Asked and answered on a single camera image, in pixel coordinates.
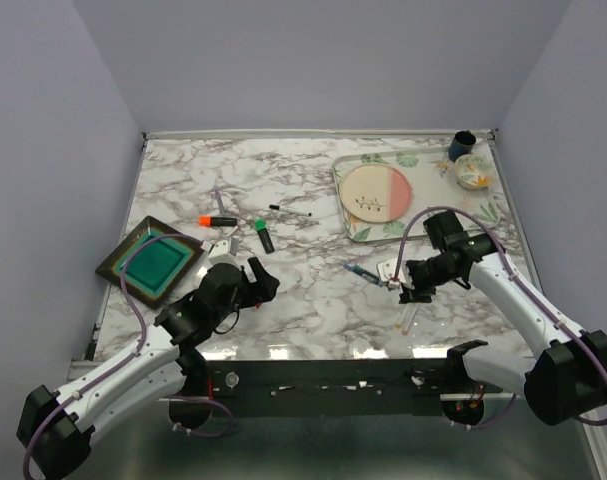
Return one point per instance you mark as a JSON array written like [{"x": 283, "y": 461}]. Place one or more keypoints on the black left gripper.
[{"x": 261, "y": 290}]

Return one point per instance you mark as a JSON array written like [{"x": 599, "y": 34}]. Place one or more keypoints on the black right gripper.
[{"x": 420, "y": 293}]

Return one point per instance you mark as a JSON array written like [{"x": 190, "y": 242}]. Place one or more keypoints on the pink cap white marker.
[{"x": 408, "y": 317}]

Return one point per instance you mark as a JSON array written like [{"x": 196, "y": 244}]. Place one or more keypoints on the yellow cap white marker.
[{"x": 402, "y": 317}]

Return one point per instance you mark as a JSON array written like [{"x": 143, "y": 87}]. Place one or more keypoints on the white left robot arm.
[{"x": 58, "y": 427}]

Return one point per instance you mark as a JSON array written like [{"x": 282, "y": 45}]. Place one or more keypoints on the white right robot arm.
[{"x": 568, "y": 377}]

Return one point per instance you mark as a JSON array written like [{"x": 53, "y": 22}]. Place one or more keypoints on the teal ballpoint pen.
[{"x": 367, "y": 275}]

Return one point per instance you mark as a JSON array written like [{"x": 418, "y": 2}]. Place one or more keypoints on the purple pen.
[{"x": 219, "y": 201}]

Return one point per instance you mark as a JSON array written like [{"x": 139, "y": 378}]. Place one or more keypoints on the green cap black highlighter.
[{"x": 264, "y": 236}]

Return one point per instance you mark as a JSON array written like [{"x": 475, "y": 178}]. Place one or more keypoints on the orange cap black highlighter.
[{"x": 217, "y": 221}]

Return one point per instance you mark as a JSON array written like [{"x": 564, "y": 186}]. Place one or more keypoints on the black cap white marker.
[{"x": 289, "y": 210}]

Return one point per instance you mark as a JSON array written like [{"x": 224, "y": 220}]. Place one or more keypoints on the small floral bowl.
[{"x": 474, "y": 172}]

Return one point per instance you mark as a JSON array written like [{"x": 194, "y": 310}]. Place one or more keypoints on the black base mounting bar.
[{"x": 324, "y": 388}]

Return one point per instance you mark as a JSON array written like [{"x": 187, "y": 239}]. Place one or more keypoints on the floral leaf pattern tray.
[{"x": 431, "y": 174}]

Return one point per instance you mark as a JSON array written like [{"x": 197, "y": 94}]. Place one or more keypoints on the cream and pink plate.
[{"x": 376, "y": 193}]

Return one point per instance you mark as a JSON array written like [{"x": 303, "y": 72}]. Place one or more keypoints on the dark blue cup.
[{"x": 461, "y": 144}]

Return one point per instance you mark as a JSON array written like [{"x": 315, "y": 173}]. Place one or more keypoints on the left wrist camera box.
[{"x": 223, "y": 252}]

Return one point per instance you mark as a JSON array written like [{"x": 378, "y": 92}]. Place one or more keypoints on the aluminium frame rail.
[{"x": 81, "y": 368}]

